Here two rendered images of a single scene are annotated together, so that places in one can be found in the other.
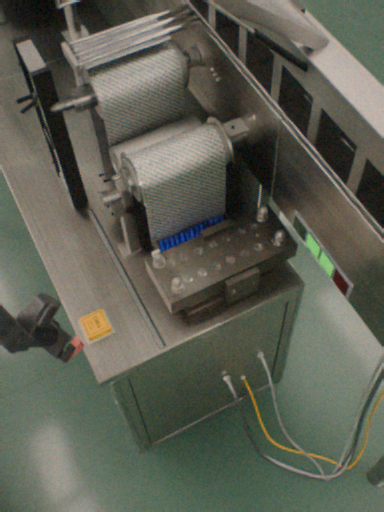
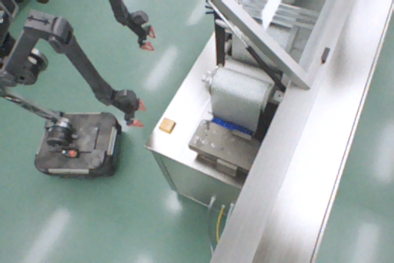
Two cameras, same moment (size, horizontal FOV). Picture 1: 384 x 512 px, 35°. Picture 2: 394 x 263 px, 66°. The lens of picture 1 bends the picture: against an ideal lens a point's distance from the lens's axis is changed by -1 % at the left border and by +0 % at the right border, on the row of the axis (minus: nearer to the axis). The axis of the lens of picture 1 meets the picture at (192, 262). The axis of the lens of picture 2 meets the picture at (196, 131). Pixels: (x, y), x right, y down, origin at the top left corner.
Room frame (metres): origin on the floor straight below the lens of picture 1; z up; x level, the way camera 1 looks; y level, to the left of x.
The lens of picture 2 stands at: (0.49, -0.52, 2.37)
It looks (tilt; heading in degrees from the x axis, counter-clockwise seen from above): 62 degrees down; 60
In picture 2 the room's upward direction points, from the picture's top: 11 degrees counter-clockwise
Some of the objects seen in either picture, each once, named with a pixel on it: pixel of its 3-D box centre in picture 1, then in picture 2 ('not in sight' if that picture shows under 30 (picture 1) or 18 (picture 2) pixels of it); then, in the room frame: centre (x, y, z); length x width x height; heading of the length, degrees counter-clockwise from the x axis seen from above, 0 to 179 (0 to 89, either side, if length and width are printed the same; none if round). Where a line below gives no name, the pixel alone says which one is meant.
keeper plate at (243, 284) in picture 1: (242, 286); (226, 168); (0.84, -0.13, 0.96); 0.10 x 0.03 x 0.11; 114
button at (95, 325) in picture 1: (95, 325); (167, 124); (0.78, 0.29, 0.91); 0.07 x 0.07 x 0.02; 24
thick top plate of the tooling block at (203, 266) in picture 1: (221, 257); (232, 148); (0.92, -0.08, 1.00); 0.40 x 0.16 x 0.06; 114
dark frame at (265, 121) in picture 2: (186, 202); (248, 112); (1.12, 0.01, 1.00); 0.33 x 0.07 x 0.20; 114
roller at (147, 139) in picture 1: (159, 150); (250, 78); (1.18, 0.07, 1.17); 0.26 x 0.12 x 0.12; 114
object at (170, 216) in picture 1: (187, 209); (234, 114); (1.01, 0.00, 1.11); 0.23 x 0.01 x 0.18; 114
